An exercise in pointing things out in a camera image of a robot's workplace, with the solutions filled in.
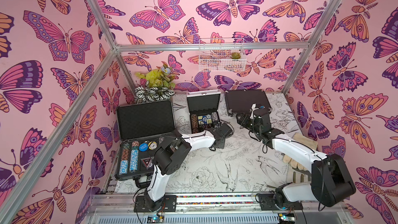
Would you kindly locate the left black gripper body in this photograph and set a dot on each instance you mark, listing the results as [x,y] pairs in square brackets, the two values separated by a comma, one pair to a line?
[222,145]

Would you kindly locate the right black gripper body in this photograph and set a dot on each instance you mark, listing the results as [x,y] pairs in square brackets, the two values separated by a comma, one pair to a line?
[256,118]

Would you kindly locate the small silver poker case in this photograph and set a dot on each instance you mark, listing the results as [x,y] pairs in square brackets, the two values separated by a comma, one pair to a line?
[203,110]

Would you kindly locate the black medium poker case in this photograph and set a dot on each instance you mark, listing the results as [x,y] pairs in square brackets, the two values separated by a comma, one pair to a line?
[241,101]

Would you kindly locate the large black poker case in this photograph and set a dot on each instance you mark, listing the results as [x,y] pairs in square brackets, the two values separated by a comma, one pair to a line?
[140,127]

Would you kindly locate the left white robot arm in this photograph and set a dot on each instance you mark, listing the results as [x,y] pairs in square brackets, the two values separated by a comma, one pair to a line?
[172,152]

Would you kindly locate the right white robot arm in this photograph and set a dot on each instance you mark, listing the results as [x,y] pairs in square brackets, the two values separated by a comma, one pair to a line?
[331,181]

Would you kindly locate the beige work glove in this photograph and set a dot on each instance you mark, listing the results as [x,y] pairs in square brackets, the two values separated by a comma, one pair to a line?
[300,152]

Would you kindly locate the small green succulent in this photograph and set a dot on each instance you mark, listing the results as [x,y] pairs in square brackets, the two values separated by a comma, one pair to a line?
[235,55]

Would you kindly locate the yellow-green leafy plant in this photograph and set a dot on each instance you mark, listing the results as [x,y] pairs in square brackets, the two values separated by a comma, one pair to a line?
[161,77]

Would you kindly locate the striped leaf plant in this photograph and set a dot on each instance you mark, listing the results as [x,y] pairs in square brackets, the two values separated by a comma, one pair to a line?
[153,94]

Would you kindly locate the white wire basket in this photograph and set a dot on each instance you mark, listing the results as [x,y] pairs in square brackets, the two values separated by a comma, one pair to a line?
[215,57]

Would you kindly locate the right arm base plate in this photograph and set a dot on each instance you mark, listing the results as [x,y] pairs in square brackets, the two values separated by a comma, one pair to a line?
[275,202]

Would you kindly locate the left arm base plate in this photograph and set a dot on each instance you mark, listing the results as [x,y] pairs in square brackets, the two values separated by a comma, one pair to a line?
[155,203]

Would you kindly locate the aluminium front rail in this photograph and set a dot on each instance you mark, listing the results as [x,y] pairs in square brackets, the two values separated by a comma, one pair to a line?
[212,208]

